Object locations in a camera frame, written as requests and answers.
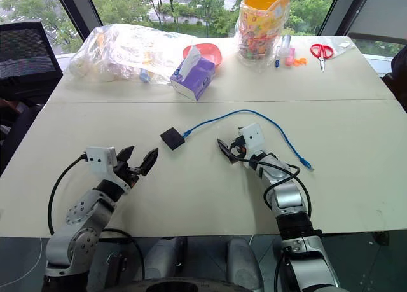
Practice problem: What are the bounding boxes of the small black adapter box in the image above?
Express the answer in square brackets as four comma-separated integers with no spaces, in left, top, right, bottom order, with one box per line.
[160,127,186,151]

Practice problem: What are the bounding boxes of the black mesh office chair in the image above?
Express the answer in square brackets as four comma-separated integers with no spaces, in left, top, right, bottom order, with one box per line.
[0,19,64,106]

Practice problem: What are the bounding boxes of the colourful bag with yellow container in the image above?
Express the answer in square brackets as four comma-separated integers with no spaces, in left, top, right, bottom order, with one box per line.
[234,0,291,72]

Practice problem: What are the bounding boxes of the black window frame pillar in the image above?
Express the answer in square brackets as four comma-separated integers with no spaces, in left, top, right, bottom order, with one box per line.
[317,0,376,37]
[52,0,103,42]

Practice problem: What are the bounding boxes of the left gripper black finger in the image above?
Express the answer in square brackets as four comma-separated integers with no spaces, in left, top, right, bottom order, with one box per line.
[139,147,160,177]
[116,146,135,163]

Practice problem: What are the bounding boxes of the small clear plastic bag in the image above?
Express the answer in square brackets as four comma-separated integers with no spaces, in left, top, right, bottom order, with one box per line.
[329,36,356,59]

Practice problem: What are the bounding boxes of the dark clothed person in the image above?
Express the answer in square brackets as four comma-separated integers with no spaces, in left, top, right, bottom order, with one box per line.
[380,45,407,112]

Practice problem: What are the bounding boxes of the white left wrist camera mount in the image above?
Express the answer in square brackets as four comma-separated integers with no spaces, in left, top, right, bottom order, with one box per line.
[85,146,118,182]

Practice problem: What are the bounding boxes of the grey rounded robot leg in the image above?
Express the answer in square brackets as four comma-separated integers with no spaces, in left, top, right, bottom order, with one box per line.
[226,237,265,292]
[144,237,188,281]

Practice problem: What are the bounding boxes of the large clear plastic bag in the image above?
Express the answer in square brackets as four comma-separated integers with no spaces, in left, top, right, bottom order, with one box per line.
[67,22,198,85]

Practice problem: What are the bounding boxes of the red handled scissors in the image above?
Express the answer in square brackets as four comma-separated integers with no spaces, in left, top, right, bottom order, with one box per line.
[310,43,335,73]

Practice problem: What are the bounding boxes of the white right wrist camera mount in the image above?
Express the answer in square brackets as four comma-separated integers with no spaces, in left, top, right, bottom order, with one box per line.
[238,123,265,153]

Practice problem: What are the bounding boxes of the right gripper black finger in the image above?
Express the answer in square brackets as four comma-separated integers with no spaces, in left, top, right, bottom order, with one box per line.
[217,138,233,155]
[217,139,238,165]

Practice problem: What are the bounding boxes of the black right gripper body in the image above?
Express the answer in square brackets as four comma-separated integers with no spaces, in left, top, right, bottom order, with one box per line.
[228,135,252,162]

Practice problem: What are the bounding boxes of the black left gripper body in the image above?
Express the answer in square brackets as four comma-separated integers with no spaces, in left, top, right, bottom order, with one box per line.
[114,160,143,191]

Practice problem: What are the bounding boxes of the pink plastic bowl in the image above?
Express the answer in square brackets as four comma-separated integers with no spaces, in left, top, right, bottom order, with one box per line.
[183,43,224,69]

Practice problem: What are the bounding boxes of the blue Ethernet cable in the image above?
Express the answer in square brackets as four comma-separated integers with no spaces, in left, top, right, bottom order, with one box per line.
[182,109,316,173]

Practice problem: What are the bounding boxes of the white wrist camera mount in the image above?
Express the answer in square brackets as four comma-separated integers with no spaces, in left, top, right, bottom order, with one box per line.
[238,123,265,153]
[85,146,118,182]

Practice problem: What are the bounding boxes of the purple tissue box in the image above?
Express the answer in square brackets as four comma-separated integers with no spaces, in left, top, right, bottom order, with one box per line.
[169,45,217,102]

